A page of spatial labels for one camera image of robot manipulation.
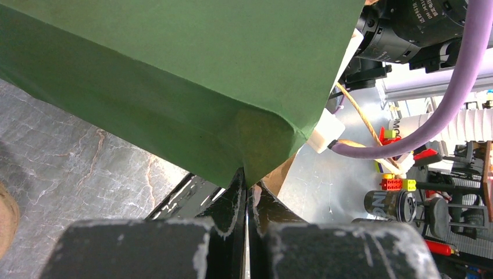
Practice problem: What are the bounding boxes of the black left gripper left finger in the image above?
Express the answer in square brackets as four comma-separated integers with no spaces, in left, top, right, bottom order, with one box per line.
[41,169,247,278]

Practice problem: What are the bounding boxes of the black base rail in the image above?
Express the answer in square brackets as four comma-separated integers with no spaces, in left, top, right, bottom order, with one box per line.
[145,173,225,220]

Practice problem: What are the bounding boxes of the colourful toy bricks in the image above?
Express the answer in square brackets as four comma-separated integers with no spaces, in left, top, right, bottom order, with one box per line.
[375,147,442,191]

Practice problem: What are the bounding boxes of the brown cardboard cup carrier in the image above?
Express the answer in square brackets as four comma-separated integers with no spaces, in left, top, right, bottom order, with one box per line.
[1,183,20,258]

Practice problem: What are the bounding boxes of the white corrugated hose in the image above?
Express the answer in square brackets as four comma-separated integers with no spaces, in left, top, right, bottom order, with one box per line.
[387,108,493,145]

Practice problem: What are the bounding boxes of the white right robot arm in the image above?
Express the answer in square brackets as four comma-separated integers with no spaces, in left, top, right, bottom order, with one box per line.
[340,0,468,91]

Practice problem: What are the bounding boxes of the green paper bag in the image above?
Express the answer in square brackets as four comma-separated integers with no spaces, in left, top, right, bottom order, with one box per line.
[1,1,365,187]

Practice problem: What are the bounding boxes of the red handled tool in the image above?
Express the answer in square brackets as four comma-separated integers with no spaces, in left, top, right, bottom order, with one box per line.
[425,239,459,257]

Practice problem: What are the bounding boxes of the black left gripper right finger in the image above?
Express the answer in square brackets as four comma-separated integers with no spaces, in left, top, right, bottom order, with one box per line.
[247,185,440,278]

